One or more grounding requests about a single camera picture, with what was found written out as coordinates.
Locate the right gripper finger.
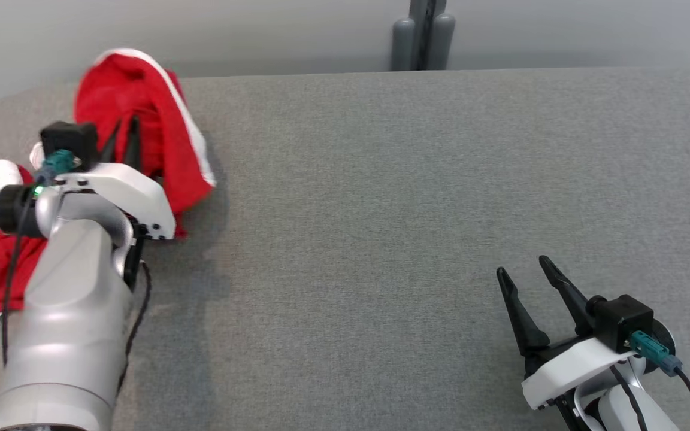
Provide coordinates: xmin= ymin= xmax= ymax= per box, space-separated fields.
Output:
xmin=496 ymin=267 xmax=552 ymax=359
xmin=538 ymin=255 xmax=597 ymax=336

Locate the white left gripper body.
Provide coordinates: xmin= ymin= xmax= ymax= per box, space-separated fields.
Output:
xmin=50 ymin=162 xmax=177 ymax=242

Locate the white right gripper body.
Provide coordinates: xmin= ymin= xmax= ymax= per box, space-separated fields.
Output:
xmin=521 ymin=334 xmax=639 ymax=411

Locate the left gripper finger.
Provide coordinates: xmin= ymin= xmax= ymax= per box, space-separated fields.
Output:
xmin=100 ymin=119 xmax=122 ymax=165
xmin=124 ymin=116 xmax=143 ymax=171

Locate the red and white garment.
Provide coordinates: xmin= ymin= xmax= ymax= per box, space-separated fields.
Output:
xmin=0 ymin=48 xmax=217 ymax=360

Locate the left camera cable teal plug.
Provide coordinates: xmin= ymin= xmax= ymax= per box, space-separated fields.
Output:
xmin=0 ymin=150 xmax=82 ymax=367

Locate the camera cable teal plug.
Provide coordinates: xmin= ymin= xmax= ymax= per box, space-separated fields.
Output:
xmin=0 ymin=150 xmax=82 ymax=367
xmin=629 ymin=330 xmax=690 ymax=427

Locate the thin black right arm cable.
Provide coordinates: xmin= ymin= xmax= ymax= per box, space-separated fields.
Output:
xmin=608 ymin=363 xmax=650 ymax=431

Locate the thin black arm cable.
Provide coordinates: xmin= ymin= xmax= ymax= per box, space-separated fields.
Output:
xmin=116 ymin=260 xmax=153 ymax=396
xmin=608 ymin=363 xmax=650 ymax=431

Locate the right camera cable teal plug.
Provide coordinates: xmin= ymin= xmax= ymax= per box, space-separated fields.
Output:
xmin=629 ymin=330 xmax=690 ymax=427

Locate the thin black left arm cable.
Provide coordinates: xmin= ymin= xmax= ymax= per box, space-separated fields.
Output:
xmin=116 ymin=260 xmax=153 ymax=396

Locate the grey metal post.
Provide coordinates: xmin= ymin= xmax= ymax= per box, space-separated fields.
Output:
xmin=390 ymin=0 xmax=457 ymax=72

